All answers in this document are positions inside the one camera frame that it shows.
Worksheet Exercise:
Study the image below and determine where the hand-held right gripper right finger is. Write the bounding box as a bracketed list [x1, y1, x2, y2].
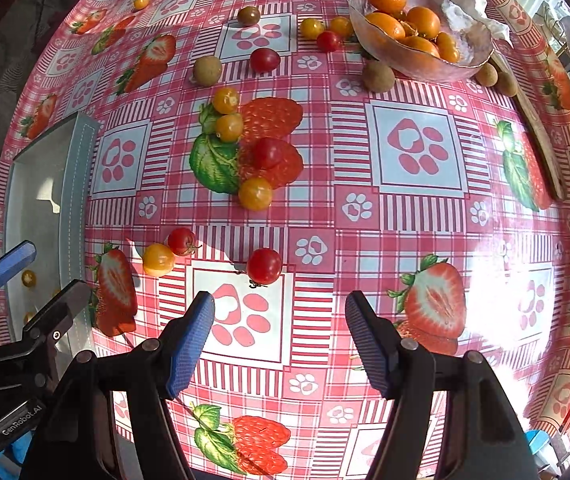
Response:
[346, 290, 540, 480]

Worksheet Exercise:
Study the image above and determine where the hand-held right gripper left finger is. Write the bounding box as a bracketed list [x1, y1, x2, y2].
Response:
[30, 291, 216, 480]

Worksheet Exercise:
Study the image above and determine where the orange cherry tomato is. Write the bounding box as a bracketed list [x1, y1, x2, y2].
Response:
[328, 16, 355, 39]

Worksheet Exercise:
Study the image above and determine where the dark brown cherry tomato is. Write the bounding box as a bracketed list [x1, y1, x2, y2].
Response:
[236, 5, 262, 27]

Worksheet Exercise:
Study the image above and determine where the wooden board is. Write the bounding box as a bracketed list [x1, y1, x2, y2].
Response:
[372, 0, 566, 202]

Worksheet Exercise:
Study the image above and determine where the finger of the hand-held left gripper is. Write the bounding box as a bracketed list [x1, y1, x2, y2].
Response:
[21, 280, 93, 361]
[0, 241, 37, 321]

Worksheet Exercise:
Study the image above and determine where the clear plastic tray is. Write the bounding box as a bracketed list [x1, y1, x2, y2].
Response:
[2, 112, 102, 356]

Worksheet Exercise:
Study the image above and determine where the orange kumquat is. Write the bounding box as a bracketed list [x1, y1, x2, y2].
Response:
[405, 6, 442, 40]
[435, 31, 462, 64]
[365, 12, 408, 44]
[399, 36, 440, 59]

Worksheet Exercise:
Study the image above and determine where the clear glass bowl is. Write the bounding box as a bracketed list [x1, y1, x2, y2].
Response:
[348, 0, 494, 83]

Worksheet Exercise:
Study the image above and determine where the blue box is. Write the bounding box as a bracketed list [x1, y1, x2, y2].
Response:
[525, 429, 560, 466]

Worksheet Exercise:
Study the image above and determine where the strawberry print tablecloth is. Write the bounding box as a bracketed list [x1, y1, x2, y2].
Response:
[0, 0, 570, 478]

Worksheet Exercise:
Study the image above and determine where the red cherry tomato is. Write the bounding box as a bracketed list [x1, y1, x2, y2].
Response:
[316, 30, 343, 53]
[252, 137, 286, 170]
[166, 227, 201, 257]
[249, 47, 282, 74]
[246, 248, 284, 286]

